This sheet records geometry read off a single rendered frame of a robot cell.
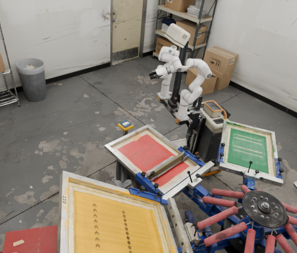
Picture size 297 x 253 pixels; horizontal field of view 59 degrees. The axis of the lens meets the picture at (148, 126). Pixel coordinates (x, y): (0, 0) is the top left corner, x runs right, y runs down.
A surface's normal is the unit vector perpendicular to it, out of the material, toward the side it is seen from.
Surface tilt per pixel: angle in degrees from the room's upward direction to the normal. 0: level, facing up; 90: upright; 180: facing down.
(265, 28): 90
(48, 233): 0
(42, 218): 0
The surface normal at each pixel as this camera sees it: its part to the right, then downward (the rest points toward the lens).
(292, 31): -0.73, 0.36
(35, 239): 0.10, -0.79
